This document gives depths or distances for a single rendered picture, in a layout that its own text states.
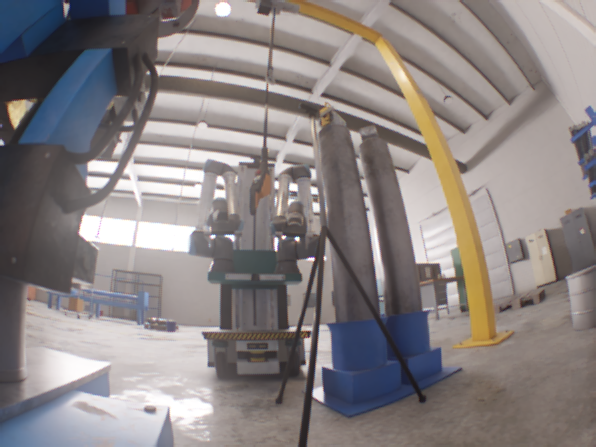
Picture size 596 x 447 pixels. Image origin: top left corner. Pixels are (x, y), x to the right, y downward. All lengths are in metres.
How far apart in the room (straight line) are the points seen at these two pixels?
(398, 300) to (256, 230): 1.27
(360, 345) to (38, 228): 1.07
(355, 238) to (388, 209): 0.34
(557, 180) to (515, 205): 2.05
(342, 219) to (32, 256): 1.13
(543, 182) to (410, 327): 9.57
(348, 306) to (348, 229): 0.36
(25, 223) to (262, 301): 1.74
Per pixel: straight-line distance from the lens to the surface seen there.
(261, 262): 1.88
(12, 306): 0.77
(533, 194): 10.49
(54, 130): 0.47
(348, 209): 1.21
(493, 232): 10.84
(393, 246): 1.35
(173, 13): 1.54
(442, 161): 2.42
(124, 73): 0.65
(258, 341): 1.57
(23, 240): 0.38
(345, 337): 1.09
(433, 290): 5.61
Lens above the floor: 0.40
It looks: 22 degrees up
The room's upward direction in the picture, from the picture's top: 3 degrees counter-clockwise
